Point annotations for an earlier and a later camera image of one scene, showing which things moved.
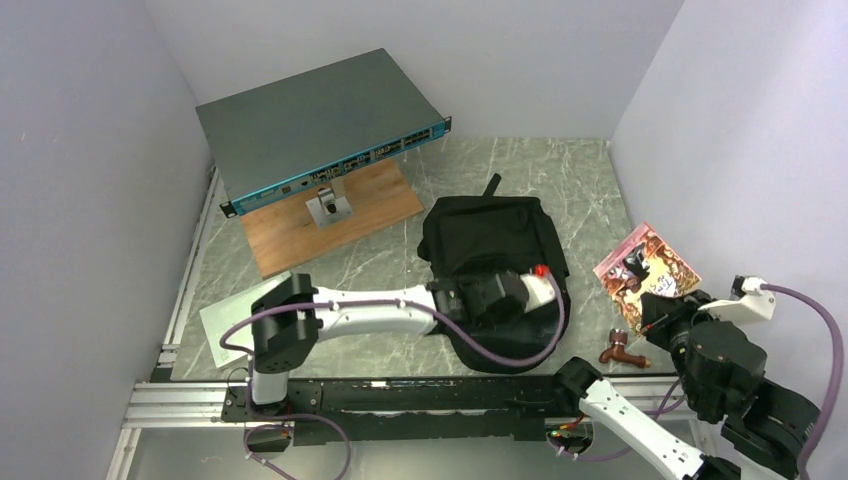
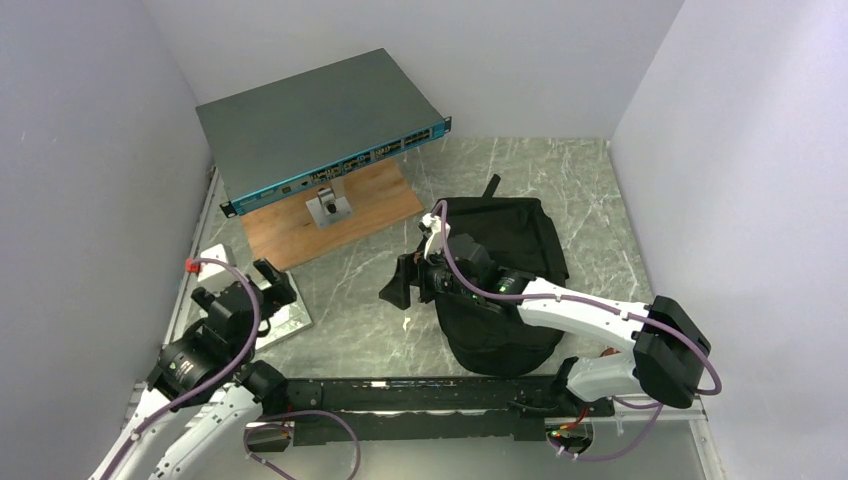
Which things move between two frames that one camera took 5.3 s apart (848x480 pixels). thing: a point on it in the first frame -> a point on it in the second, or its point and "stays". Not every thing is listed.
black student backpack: x=473 y=236 stays
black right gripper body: x=668 y=322 -> x=434 y=278
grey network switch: x=345 y=113 stays
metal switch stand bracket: x=330 y=205 stays
